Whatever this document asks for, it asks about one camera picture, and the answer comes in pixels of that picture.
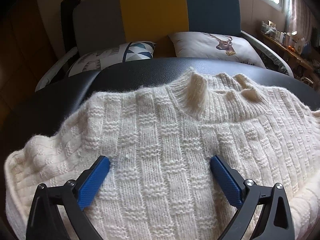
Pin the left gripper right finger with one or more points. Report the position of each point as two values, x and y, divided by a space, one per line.
275 220

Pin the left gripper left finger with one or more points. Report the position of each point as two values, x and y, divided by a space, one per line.
45 221

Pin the cream knitted sweater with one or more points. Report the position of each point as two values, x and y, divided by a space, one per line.
159 141

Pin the wooden side table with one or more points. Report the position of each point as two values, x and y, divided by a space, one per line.
290 49

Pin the geometric pattern pillow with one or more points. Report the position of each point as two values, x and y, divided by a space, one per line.
99 60

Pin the deer print pillow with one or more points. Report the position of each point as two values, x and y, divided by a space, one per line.
215 46

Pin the pink curtain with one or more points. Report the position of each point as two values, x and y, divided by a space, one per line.
299 19

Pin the black rolled mat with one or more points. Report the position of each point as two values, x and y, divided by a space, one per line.
67 24

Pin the tricolour sofa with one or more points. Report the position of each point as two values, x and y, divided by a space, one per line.
103 24

